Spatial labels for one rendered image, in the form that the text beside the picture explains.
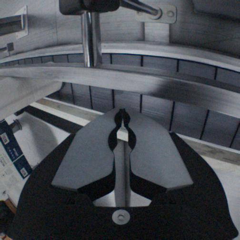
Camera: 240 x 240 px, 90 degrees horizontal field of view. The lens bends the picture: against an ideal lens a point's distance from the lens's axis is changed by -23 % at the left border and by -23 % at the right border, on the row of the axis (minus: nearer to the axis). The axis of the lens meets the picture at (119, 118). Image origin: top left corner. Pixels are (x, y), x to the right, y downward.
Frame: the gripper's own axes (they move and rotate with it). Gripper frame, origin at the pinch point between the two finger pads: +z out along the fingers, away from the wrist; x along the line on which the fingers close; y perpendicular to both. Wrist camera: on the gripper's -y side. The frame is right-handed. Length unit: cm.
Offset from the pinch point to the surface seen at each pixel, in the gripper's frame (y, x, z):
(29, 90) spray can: -0.4, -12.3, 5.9
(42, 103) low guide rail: 3.8, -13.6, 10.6
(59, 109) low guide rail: 3.8, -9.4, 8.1
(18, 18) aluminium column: -15.2, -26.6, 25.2
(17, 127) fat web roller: 19.5, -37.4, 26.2
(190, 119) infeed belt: 2.3, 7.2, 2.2
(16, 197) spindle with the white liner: 24.6, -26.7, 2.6
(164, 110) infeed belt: 2.1, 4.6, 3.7
